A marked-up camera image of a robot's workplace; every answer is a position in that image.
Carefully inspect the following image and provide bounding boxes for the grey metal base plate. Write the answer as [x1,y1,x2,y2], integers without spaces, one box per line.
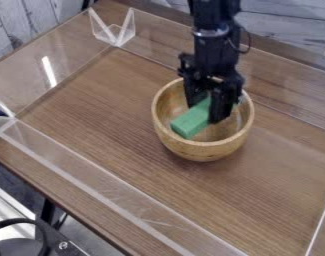
[37,221,90,256]

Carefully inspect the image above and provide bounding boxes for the black cable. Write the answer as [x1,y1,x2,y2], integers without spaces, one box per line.
[0,218,50,256]

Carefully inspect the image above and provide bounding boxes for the green rectangular block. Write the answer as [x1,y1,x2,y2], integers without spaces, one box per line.
[170,97,212,140]

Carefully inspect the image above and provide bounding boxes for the brown wooden bowl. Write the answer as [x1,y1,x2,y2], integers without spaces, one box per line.
[152,78,256,162]

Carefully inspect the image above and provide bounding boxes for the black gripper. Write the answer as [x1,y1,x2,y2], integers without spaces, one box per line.
[178,31,244,124]

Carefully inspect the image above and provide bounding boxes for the black table leg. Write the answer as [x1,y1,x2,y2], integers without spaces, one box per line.
[41,199,57,224]

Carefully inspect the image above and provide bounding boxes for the clear acrylic tray walls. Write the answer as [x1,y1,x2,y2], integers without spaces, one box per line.
[0,1,325,256]

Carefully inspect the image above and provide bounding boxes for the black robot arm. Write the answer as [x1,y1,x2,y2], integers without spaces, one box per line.
[178,0,249,124]

